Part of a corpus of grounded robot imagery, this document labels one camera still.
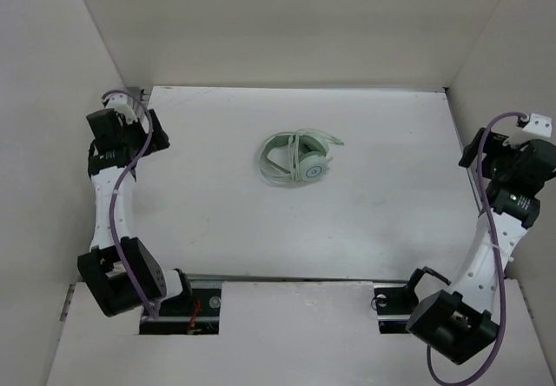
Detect mint green headphones with cable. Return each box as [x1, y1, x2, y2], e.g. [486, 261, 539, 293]
[257, 128, 344, 186]

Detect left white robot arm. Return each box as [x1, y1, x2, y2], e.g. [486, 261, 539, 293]
[77, 101, 195, 317]

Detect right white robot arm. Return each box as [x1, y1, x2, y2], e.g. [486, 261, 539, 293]
[402, 121, 555, 365]

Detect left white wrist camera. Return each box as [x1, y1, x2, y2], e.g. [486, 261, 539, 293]
[102, 92, 145, 125]

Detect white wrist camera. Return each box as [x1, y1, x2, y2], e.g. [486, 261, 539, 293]
[503, 113, 553, 149]
[102, 92, 145, 125]

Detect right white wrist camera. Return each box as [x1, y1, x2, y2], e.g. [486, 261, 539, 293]
[503, 113, 553, 149]

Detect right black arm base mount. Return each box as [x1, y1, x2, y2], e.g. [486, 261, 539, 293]
[371, 282, 433, 335]

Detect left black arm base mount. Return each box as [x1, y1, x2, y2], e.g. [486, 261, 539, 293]
[139, 280, 222, 336]

